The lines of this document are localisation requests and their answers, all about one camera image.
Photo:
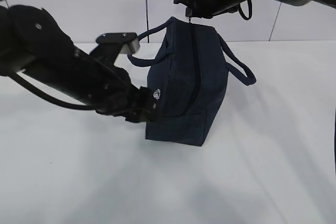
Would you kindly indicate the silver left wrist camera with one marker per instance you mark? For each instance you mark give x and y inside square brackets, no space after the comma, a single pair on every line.
[110,45]

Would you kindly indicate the dark navy fabric lunch bag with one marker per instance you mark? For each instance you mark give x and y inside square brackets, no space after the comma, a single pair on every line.
[188,78]

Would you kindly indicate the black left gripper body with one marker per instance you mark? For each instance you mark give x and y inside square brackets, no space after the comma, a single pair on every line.
[123,99]

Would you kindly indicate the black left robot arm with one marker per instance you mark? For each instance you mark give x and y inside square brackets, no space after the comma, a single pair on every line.
[40,57]

